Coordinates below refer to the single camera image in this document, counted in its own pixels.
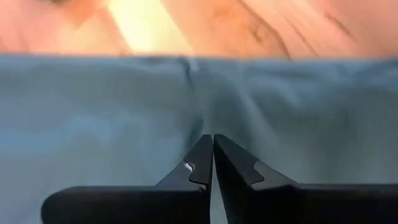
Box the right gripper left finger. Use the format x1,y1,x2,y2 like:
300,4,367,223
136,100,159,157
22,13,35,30
41,134,214,224

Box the teal shirt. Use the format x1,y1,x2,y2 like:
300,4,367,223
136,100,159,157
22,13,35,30
0,55,398,224

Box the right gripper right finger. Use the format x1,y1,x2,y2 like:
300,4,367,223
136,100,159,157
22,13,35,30
213,134,398,224

